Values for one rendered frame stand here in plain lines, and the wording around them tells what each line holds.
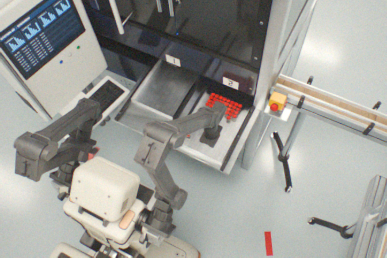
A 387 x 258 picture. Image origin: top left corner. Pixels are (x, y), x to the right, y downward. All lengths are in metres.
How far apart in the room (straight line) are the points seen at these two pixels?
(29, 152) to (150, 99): 0.98
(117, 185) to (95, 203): 0.11
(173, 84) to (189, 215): 1.02
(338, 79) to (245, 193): 1.31
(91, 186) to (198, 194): 1.47
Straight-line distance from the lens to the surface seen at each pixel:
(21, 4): 1.70
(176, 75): 2.06
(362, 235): 2.19
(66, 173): 1.51
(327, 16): 3.75
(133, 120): 1.94
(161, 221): 1.36
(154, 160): 1.01
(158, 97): 1.98
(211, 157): 1.77
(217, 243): 2.58
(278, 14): 1.39
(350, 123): 1.97
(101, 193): 1.28
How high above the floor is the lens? 2.54
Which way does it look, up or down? 60 degrees down
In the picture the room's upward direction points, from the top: 5 degrees counter-clockwise
